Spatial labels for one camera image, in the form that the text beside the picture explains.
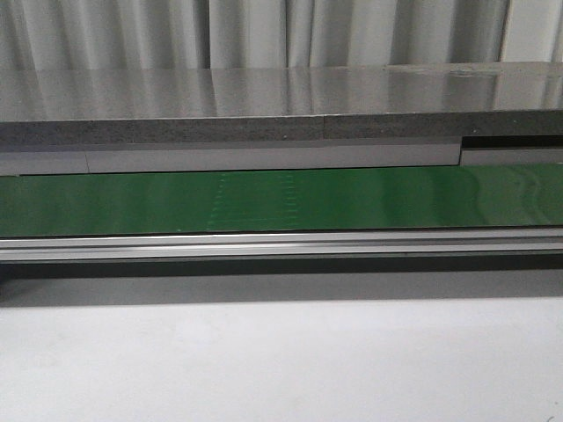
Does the green conveyor belt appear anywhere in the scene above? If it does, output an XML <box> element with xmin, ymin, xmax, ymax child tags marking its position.
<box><xmin>1</xmin><ymin>164</ymin><xmax>562</xmax><ymax>237</ymax></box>

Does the grey conveyor rear guide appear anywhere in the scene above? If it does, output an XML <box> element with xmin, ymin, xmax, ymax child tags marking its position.
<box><xmin>1</xmin><ymin>135</ymin><xmax>562</xmax><ymax>176</ymax></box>

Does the white pleated curtain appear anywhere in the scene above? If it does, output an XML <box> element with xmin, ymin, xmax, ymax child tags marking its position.
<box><xmin>1</xmin><ymin>1</ymin><xmax>562</xmax><ymax>70</ymax></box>

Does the aluminium conveyor front rail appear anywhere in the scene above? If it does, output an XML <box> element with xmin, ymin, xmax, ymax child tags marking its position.
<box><xmin>1</xmin><ymin>227</ymin><xmax>562</xmax><ymax>263</ymax></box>

